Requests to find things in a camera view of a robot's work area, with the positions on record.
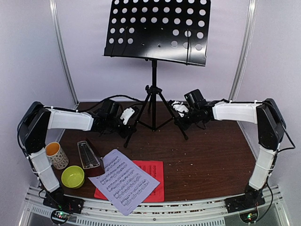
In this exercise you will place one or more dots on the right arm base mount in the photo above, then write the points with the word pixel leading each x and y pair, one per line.
pixel 246 206

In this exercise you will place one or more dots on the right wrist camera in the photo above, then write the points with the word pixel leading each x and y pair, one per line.
pixel 179 107

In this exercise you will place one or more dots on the front aluminium rail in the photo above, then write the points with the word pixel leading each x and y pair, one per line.
pixel 206 212

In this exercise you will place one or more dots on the black music stand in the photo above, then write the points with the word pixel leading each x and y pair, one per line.
pixel 159 30

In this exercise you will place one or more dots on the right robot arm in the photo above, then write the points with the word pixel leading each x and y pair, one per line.
pixel 271 127

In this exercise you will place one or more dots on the green bowl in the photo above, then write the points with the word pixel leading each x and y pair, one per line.
pixel 73 177

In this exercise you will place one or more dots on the white sheet music page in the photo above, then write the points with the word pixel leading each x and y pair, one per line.
pixel 125 182

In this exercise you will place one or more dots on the left aluminium frame post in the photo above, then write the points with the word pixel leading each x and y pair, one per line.
pixel 63 58

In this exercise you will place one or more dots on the red sheet music page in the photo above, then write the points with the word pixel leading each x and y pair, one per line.
pixel 152 181

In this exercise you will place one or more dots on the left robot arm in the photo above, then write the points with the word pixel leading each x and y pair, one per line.
pixel 39 119

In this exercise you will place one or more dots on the wooden metronome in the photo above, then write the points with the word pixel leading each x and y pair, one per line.
pixel 91 160

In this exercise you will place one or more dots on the right aluminium frame post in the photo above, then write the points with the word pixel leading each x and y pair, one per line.
pixel 247 39

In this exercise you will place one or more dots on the patterned mug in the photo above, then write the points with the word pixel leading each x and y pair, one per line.
pixel 57 156

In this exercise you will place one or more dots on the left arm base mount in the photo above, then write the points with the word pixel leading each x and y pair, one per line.
pixel 64 206

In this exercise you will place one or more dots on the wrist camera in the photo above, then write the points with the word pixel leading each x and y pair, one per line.
pixel 128 113
pixel 179 107

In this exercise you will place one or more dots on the aluminium frame post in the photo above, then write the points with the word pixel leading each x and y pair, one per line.
pixel 247 39
pixel 63 58

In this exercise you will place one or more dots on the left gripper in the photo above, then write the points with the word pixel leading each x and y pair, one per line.
pixel 129 127

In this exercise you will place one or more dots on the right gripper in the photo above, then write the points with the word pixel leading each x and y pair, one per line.
pixel 181 122

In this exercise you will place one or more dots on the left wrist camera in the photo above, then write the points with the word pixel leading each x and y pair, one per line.
pixel 128 113

